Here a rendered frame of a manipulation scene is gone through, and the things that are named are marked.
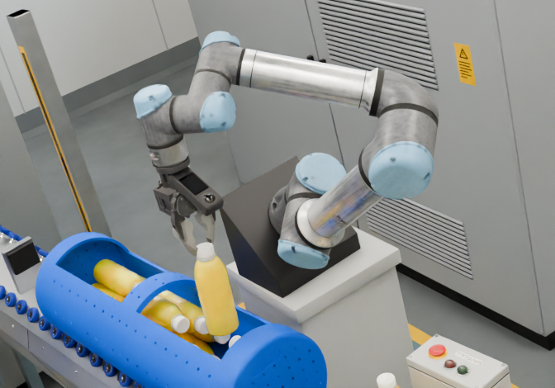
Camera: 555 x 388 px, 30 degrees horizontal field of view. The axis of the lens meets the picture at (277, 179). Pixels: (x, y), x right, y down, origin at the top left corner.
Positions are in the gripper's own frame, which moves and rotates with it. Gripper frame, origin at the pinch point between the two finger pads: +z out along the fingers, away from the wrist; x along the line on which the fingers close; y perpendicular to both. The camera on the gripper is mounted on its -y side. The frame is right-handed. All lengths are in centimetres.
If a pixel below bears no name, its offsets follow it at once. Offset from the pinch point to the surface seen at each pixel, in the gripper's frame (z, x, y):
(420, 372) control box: 37, -25, -30
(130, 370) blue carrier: 36.1, 13.5, 28.5
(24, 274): 46, 1, 117
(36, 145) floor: 145, -145, 455
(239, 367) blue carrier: 23.1, 6.1, -10.7
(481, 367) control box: 35, -31, -42
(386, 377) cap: 34.3, -17.4, -27.7
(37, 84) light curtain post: -2, -31, 131
